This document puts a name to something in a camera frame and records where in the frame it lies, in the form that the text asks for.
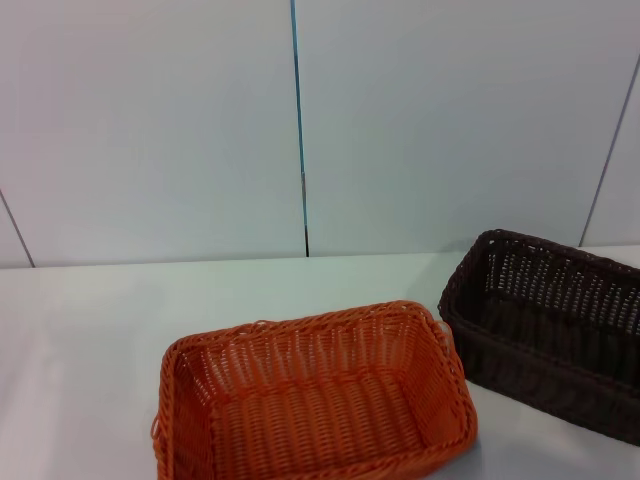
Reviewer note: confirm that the orange woven plastic basket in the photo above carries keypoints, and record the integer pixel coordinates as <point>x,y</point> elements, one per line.
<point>325,415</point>

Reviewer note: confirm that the dark brown woven basket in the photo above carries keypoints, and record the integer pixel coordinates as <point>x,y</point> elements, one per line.
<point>525,370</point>

